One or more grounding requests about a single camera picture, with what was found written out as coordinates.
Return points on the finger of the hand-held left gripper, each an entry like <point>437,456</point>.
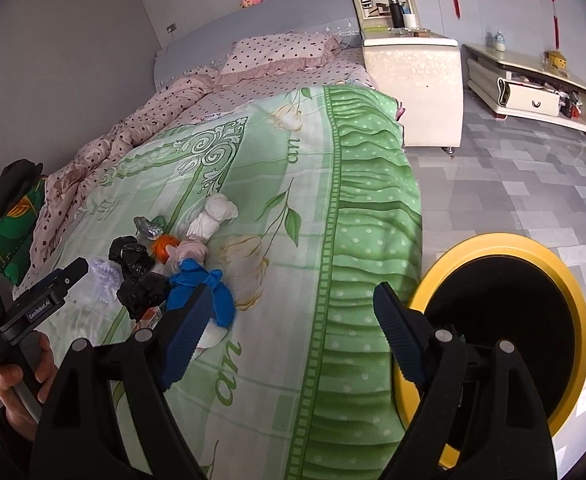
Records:
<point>77,275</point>

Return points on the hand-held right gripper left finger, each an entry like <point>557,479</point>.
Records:
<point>188,332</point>

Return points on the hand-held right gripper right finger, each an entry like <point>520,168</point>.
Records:
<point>398,332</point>

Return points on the white paper napkin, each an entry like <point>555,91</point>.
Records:
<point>213,337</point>

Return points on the white ruffled paper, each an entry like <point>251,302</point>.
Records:
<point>104,277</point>

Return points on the red snack packet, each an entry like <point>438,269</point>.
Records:
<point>149,317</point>

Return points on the blue plastic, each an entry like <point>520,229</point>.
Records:
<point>193,280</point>

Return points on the black plastic bag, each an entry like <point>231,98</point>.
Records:
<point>143,295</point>
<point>130,255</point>

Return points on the pink cloth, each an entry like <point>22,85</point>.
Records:
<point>190,255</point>

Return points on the green foil wrapper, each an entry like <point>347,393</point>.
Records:
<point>147,227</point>

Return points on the orange fruit peel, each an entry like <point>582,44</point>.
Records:
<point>163,247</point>

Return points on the white tissue wad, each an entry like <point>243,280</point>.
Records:
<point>208,220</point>

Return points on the yellow round bin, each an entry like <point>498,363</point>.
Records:
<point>580,320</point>

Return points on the person's left forearm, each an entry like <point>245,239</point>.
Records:
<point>10,445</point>

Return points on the person's left hand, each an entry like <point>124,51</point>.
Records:
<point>10,395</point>

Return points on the black bin liner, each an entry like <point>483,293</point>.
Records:
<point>498,320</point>

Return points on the green printed blanket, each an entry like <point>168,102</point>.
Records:
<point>273,210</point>

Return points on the pink dotted quilt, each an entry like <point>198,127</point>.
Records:
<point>123,130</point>

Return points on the cream nightstand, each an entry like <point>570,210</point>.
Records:
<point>413,90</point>

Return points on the pink dotted bed sheet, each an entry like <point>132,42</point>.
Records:
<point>298,80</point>

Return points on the pink dotted pillow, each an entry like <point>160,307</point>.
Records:
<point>278,52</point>

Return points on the cream low cabinet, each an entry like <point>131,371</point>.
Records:
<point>523,65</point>

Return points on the baby bottle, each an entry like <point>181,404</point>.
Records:
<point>499,42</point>

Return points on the white cup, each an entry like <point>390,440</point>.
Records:
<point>410,21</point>

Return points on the yellow toy figure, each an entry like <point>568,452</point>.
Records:
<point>556,60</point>

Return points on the black bottle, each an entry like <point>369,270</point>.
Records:
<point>396,12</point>

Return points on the pink plush toy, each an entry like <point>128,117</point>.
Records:
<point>251,1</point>

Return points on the grey bed headboard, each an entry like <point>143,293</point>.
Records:
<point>273,15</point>

